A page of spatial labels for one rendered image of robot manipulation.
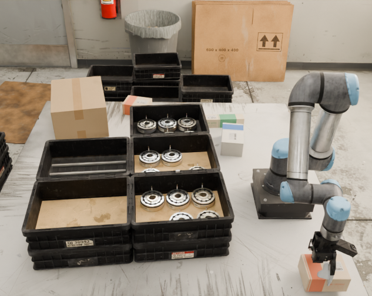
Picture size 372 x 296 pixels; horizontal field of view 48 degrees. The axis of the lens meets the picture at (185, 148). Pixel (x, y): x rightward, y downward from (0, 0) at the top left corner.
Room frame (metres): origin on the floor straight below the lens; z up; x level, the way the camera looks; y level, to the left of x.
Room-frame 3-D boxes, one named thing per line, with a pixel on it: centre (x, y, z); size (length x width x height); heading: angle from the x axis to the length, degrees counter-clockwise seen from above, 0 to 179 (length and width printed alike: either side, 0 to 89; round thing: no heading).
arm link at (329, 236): (1.04, -0.53, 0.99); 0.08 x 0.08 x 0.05
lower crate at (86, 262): (1.22, 0.41, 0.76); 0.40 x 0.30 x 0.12; 97
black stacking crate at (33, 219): (1.22, 0.41, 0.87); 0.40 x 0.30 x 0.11; 97
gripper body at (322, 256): (1.05, -0.52, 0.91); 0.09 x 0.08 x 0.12; 92
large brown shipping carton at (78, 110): (2.18, 0.65, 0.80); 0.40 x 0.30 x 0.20; 15
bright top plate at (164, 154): (1.64, 0.07, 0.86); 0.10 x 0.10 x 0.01
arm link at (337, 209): (1.05, -0.53, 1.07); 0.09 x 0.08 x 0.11; 174
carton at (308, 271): (1.05, -0.55, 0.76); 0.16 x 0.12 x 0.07; 92
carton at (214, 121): (2.19, -0.23, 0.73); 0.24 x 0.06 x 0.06; 96
